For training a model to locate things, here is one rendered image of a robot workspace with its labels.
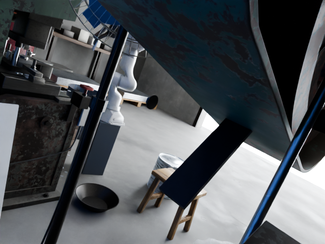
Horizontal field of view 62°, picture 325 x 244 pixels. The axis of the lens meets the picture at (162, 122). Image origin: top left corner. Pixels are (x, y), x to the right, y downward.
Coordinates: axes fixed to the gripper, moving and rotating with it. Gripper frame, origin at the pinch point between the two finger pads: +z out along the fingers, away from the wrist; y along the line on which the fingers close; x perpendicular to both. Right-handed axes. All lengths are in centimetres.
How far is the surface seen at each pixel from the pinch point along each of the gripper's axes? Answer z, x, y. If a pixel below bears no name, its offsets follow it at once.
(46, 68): 19.8, -6.8, -29.4
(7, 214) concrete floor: 78, -65, -36
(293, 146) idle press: -58, -140, -36
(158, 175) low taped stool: 44, -59, 48
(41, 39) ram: 3.7, -5.8, -37.1
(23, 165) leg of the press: 60, -46, -32
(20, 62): 16.5, -13.0, -44.2
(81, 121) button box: 34.5, -30.5, -5.7
